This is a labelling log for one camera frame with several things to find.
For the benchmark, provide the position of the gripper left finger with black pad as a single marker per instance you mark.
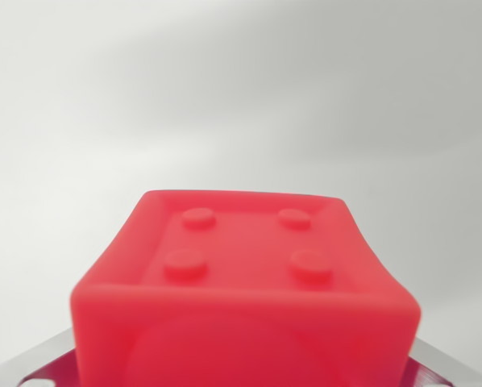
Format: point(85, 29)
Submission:
point(39, 367)

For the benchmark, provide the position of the red plastic cube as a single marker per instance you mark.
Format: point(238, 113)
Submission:
point(245, 290)

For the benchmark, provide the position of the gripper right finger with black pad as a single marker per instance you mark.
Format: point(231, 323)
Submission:
point(438, 369)

